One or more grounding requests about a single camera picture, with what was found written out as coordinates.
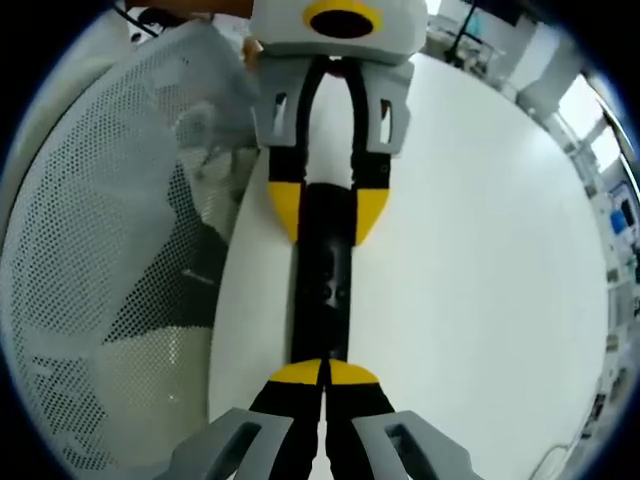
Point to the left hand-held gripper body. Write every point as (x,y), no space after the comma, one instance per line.
(280,25)

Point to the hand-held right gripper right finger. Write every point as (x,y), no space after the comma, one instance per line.
(360,410)

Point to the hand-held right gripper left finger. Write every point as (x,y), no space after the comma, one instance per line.
(280,415)

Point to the black remote control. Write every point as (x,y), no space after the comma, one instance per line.
(325,280)

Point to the person's left hand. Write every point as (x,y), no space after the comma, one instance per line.
(252,55)

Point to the person's white shirt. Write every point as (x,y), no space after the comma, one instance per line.
(225,55)

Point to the grey mesh office chair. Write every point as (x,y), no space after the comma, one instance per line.
(100,250)

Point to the white square pillar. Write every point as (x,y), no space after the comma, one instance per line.
(545,60)

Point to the blue round object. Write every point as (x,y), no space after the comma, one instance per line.
(622,220)

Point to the background display shelf wall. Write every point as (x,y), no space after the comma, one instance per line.
(620,275)

